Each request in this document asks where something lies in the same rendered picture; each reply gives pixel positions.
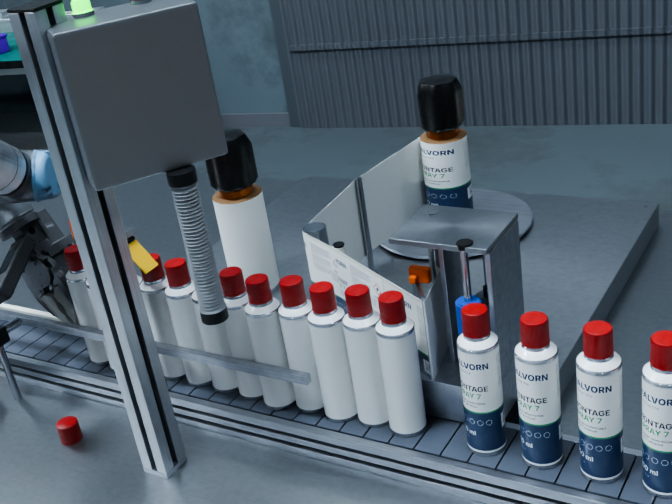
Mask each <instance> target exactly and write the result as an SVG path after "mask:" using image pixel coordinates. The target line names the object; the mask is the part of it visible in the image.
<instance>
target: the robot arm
mask: <svg viewBox="0 0 672 504"><path fill-rule="evenodd" d="M60 193H61V190H60V187H59V183H58V180H57V177H56V173H55V170H54V167H53V163H52V160H51V157H50V153H49V151H48V150H46V151H38V150H34V151H33V152H24V151H22V150H20V149H17V148H15V147H13V146H11V145H9V144H7V143H5V142H3V141H1V140H0V239H1V240H2V241H6V240H8V239H10V238H11V237H13V238H14V240H15V242H14V243H13V244H11V246H10V248H9V250H8V253H7V255H6V257H5V259H4V261H3V263H2V265H1V267H0V304H2V303H3V302H5V301H7V300H8V299H10V298H11V297H12V295H13V294H14V290H15V288H16V286H17V284H18V282H19V280H20V277H21V276H22V277H23V279H24V281H25V283H26V284H27V287H28V288H29V289H30V290H31V292H32V294H33V295H34V297H35V298H36V300H37V301H38V302H39V303H40V304H41V305H42V306H43V307H44V308H45V309H46V310H47V311H48V312H49V313H51V314H52V315H53V316H54V317H57V318H58V319H59V320H60V321H62V322H66V323H70V324H75V325H80V324H79V320H78V317H77V314H76V311H75V307H74V304H73V301H72V298H71V295H70V291H69V288H68V285H67V282H66V279H65V275H66V274H67V272H68V271H69V269H68V265H67V262H66V258H65V255H64V249H65V248H67V247H68V246H71V245H72V244H71V243H72V242H74V244H76V240H75V239H74V238H73V236H72V235H71V233H70V234H69V235H67V236H65V235H64V234H63V233H62V231H61V230H60V228H59V227H58V226H57V224H56V223H55V221H54V220H53V219H52V217H51V216H50V214H49V213H48V212H47V210H46V209H43V210H41V211H39V212H37V213H36V212H35V211H34V212H33V210H34V206H33V205H32V203H31V202H33V201H35V202H40V201H42V200H48V199H54V198H56V197H58V196H59V195H60ZM49 286H50V287H51V288H52V287H53V288H52V289H51V291H50V290H49Z"/></svg>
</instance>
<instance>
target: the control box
mask: <svg viewBox="0 0 672 504"><path fill-rule="evenodd" d="M94 13H95V14H94V15H91V16H88V17H84V18H76V19H74V18H73V17H72V16H69V17H67V20H68V21H65V22H63V23H60V24H57V25H50V26H51V27H49V28H48V29H47V32H46V34H47V37H48V41H49V44H50V48H51V51H52V55H53V58H54V62H55V65H56V69H57V72H58V76H59V80H60V83H61V87H62V90H63V94H64V97H65V101H66V104H67V108H68V111H69V115H70V118H71V122H72V125H73V129H74V132H75V136H76V139H77V143H78V147H79V150H80V154H81V157H82V161H83V164H84V168H85V171H86V175H87V178H88V180H89V182H90V183H91V185H92V186H93V188H94V189H95V190H96V191H101V190H104V189H108V188H111V187H115V186H118V185H122V184H125V183H128V182H132V181H135V180H139V179H142V178H146V177H149V176H153V175H156V174H160V173H163V172H167V171H170V170H173V169H177V168H180V167H184V166H187V165H191V164H194V163H198V162H201V161H205V160H208V159H212V158H215V157H218V156H222V155H225V154H227V153H228V148H227V143H226V138H225V133H224V129H223V124H222V119H221V114H220V109H219V105H218V100H217V95H216V90H215V86H214V81H213V76H212V71H211V67H210V62H209V57H208V52H207V47H206V43H205V38H204V33H203V28H202V24H201V19H200V14H199V9H198V4H197V3H196V2H195V1H193V0H152V1H151V2H149V3H146V4H141V5H130V3H126V4H122V5H118V6H113V7H109V8H104V9H100V10H95V11H94Z"/></svg>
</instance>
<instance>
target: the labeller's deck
mask: <svg viewBox="0 0 672 504"><path fill-rule="evenodd" d="M354 180H355V179H345V178H333V177H320V176H306V177H305V178H303V179H302V180H301V181H299V182H298V183H297V184H295V185H294V186H292V187H291V188H290V189H288V190H287V191H286V192H284V193H283V194H282V195H280V196H279V197H278V198H276V199H275V200H274V201H272V202H271V203H269V204H268V205H267V206H265V208H266V213H267V218H268V223H269V228H270V233H271V238H272V243H273V248H274V254H275V259H276V264H277V269H278V274H279V278H280V280H281V279H282V278H283V277H285V276H288V275H299V276H301V277H302V278H303V283H304V288H305V293H306V297H307V299H308V300H310V301H311V298H310V293H309V288H310V286H311V285H312V282H311V277H310V271H309V266H308V260H307V255H306V249H305V243H304V238H303V232H302V228H303V227H304V226H305V225H307V224H308V223H309V222H310V221H311V220H313V219H314V218H315V217H316V216H317V215H318V214H319V213H320V212H321V211H322V210H323V209H324V208H325V207H326V206H327V205H329V204H330V203H331V202H332V201H333V200H334V199H335V198H336V197H337V196H338V195H339V194H340V193H341V192H342V191H344V190H345V189H346V188H347V187H348V186H349V185H350V184H351V183H352V182H353V181H354ZM499 192H503V193H507V194H510V195H512V196H515V197H517V198H519V199H521V200H522V201H524V202H525V203H526V204H527V205H528V206H529V207H530V208H531V210H532V213H533V222H532V225H531V227H530V228H529V230H528V231H527V232H526V233H525V234H524V235H523V236H522V237H520V238H519V239H520V254H521V269H522V284H523V298H524V313H527V312H531V311H539V312H542V313H544V314H546V315H547V316H548V320H549V337H550V341H552V342H553V343H555V344H556V345H557V347H558V360H559V380H560V398H561V396H562V395H563V393H564V391H565V389H566V388H567V386H568V384H569V382H570V381H571V379H572V377H573V375H574V374H575V372H576V362H575V360H576V357H577V356H578V355H579V354H580V353H581V352H583V327H584V325H585V324H586V323H588V322H590V321H596V320H599V321H605V319H606V317H607V316H608V314H609V312H610V310H611V309H612V307H613V305H614V303H615V302H616V300H617V298H618V296H619V295H620V293H621V291H622V289H623V288H624V286H625V284H626V282H627V281H628V279H629V277H630V275H631V274H632V272H633V270H634V268H635V266H636V265H637V263H638V261H639V259H640V258H641V256H642V254H643V252H644V251H645V249H646V247H647V245H648V244H649V242H650V240H651V238H652V237H653V235H654V233H655V231H656V230H657V228H658V226H659V205H658V204H657V203H645V202H633V201H620V200H608V199H595V198H583V197H570V196H558V195H545V194H533V193H520V192H508V191H499ZM212 247H213V249H212V250H213V253H214V257H215V261H216V266H217V270H218V274H219V273H220V271H221V270H223V269H224V268H227V263H226V258H225V254H224V249H223V245H222V240H219V241H218V242H217V243H215V244H214V245H213V246H212ZM372 252H373V259H374V266H375V269H377V272H378V273H377V274H378V275H380V276H382V277H383V278H385V279H387V280H388V281H390V282H392V283H393V284H395V285H397V286H398V287H400V288H402V289H403V290H405V291H407V292H408V293H410V294H412V295H413V288H412V284H411V283H409V270H408V269H409V267H410V265H421V266H429V267H430V263H429V259H418V258H411V257H406V256H402V255H399V254H396V253H393V252H391V251H389V250H387V249H385V248H384V247H382V246H381V245H379V246H377V247H376V248H375V249H374V250H372ZM468 259H469V269H470V280H471V290H472V295H475V294H477V293H478V292H479V291H481V290H483V286H484V285H485V279H484V268H483V256H482V255H477V256H472V257H468Z"/></svg>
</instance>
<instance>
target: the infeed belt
mask: <svg viewBox="0 0 672 504"><path fill-rule="evenodd" d="M8 334H9V337H10V341H9V342H7V343H6V344H4V345H3V346H4V348H5V351H6V352H7V353H11V354H15V355H20V356H24V357H28V358H32V359H36V360H40V361H44V362H49V363H53V364H57V365H61V366H65V367H69V368H73V369H78V370H82V371H86V372H90V373H94V374H98V375H102V376H106V377H111V378H115V379H117V377H116V374H115V372H113V371H112V370H111V368H110V364H105V365H95V364H93V363H92V362H91V360H90V356H89V353H88V349H87V346H86V343H85V340H84V337H79V336H75V335H70V334H65V333H61V332H56V331H51V330H47V329H42V328H38V327H33V326H28V325H24V324H20V325H18V326H17V327H15V328H14V329H13V330H11V331H10V332H8ZM165 381H166V385H167V388H168V391H169V392H173V393H177V394H181V395H185V396H189V397H193V398H198V399H202V400H206V401H210V402H214V403H218V404H222V405H227V406H231V407H235V408H239V409H243V410H247V411H251V412H256V413H260V414H264V415H268V416H272V417H276V418H280V419H285V420H289V421H293V422H297V423H301V424H305V425H309V426H314V427H318V428H322V429H326V430H330V431H334V432H338V433H343V434H347V435H351V436H355V437H359V438H363V439H367V440H372V441H376V442H380V443H384V444H388V445H392V446H396V447H401V448H405V449H409V450H413V451H417V452H421V453H425V454H430V455H434V456H438V457H442V458H446V459H450V460H454V461H459V462H463V463H467V464H471V465H475V466H479V467H483V468H488V469H492V470H496V471H500V472H504V473H508V474H512V475H517V476H521V477H525V478H529V479H533V480H537V481H541V482H546V483H550V484H554V485H558V486H562V487H566V488H570V489H575V490H579V491H583V492H587V493H591V494H595V495H599V496H604V497H608V498H612V499H616V500H620V501H624V502H628V503H633V504H672V499H665V498H659V497H656V496H653V495H651V494H650V493H648V492H647V491H646V490H645V489H644V487H643V484H642V456H637V458H636V455H633V454H629V453H624V452H623V462H624V472H623V475H622V477H621V478H620V479H618V480H617V481H615V482H612V483H605V484H601V483H595V482H592V481H590V480H588V479H586V478H585V477H584V476H583V475H582V474H581V471H580V451H579V443H578V442H577V443H576V445H575V442H573V441H568V440H564V439H563V454H564V457H563V460H562V462H561V463H560V464H559V465H558V466H556V467H554V468H550V469H535V468H532V467H530V466H528V465H527V464H526V463H525V462H524V461H523V459H522V450H521V436H520V430H519V432H518V430H517V429H512V428H508V427H506V437H507V446H506V448H505V449H504V450H503V451H502V452H501V453H499V454H496V455H493V456H480V455H477V454H474V453H473V452H471V451H470V450H469V448H468V446H467V436H466V426H465V423H464V422H459V421H455V420H450V419H445V418H441V417H436V416H432V415H427V414H426V419H427V427H426V429H425V430H424V431H423V432H422V433H421V434H419V435H416V436H413V437H400V436H397V435H395V434H393V433H392V432H391V430H390V427H389V424H387V425H385V426H382V427H378V428H370V427H366V426H363V425H362V424H361V423H360V422H359V420H358V416H357V417H356V418H355V419H353V420H351V421H348V422H342V423H337V422H332V421H330V420H328V419H327V418H326V416H325V411H324V410H323V411H321V412H317V413H304V412H301V411H300V410H299V409H298V408H297V406H296V404H294V405H293V406H291V407H289V408H287V409H283V410H272V409H269V408H268V407H266V405H265V404H264V398H262V399H258V400H246V399H244V398H242V397H241V396H240V394H239V390H237V391H234V392H230V393H220V392H217V391H215V390H214V388H213V384H212V383H211V384H209V385H206V386H201V387H195V386H191V385H190V384H188V382H187V378H186V377H185V378H182V379H179V380H168V379H165ZM517 433H518V434H517ZM574 445H575V447H574ZM573 447H574V448H573ZM635 458H636V460H635Z"/></svg>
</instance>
